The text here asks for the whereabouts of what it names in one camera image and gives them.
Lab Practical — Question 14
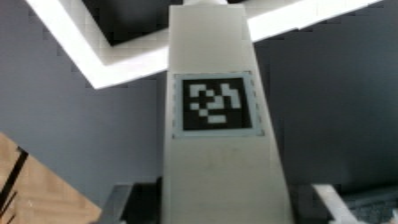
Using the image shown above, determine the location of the white desk leg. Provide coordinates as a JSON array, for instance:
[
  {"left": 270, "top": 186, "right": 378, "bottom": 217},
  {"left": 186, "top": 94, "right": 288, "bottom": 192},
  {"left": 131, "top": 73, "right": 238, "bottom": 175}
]
[{"left": 160, "top": 0, "right": 293, "bottom": 224}]

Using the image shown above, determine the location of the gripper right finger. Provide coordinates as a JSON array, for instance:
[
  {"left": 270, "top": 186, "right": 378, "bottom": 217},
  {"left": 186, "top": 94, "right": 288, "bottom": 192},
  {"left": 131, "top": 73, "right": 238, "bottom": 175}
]
[{"left": 295, "top": 184, "right": 364, "bottom": 224}]

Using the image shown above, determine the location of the white fence bar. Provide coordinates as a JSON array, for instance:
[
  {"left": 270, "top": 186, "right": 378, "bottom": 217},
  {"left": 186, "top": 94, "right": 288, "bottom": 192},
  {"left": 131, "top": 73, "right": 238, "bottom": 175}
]
[
  {"left": 85, "top": 0, "right": 382, "bottom": 89},
  {"left": 25, "top": 0, "right": 117, "bottom": 89}
]

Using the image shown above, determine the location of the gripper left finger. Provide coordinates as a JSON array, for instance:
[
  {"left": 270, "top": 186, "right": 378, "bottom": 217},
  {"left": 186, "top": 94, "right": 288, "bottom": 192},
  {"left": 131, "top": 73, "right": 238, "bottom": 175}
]
[{"left": 94, "top": 183, "right": 161, "bottom": 224}]

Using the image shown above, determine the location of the thin black cable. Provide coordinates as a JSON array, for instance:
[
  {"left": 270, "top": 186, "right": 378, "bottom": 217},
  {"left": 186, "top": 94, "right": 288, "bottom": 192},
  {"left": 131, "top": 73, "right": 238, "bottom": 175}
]
[{"left": 0, "top": 146, "right": 32, "bottom": 214}]

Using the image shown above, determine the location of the white front fence bar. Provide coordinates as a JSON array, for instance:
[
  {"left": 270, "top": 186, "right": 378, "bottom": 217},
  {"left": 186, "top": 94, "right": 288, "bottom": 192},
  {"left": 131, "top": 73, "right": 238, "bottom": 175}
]
[{"left": 85, "top": 0, "right": 382, "bottom": 89}]

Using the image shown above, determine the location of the white left fence bar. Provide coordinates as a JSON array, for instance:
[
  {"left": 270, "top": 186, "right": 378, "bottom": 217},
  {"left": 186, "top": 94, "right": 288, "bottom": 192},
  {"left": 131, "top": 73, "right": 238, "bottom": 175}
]
[{"left": 25, "top": 0, "right": 117, "bottom": 89}]

